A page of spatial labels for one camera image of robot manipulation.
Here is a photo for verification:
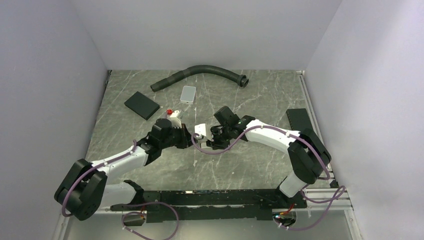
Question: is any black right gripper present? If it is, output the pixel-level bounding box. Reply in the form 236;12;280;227
206;125;233;150

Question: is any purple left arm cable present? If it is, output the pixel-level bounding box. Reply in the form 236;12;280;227
61;139;138;218

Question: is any white cardboard box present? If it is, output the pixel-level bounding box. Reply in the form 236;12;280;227
196;139;213;150

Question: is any black corrugated hose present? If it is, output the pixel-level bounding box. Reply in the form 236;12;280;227
150;64;250;93

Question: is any aluminium frame rail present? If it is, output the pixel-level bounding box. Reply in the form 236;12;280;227
301;187;353;211

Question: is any black flat rectangular box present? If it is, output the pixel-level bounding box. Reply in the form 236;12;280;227
124;91;160;121

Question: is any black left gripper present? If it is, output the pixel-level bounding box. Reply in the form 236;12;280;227
160;123;198;149

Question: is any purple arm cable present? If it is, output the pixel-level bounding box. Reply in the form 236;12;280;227
61;139;138;218
191;125;347;232

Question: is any black mounting base rail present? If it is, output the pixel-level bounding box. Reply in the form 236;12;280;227
110;188;307;223

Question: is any clear white plastic case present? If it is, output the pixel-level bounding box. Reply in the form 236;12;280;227
180;85;197;105

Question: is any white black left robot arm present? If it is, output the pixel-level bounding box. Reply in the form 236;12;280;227
54;118;193;221

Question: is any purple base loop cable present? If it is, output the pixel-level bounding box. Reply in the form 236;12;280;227
121;200;180;240

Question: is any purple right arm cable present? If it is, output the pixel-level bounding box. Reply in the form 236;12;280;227
191;125;347;232

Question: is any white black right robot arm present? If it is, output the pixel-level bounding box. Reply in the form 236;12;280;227
195;106;332;208

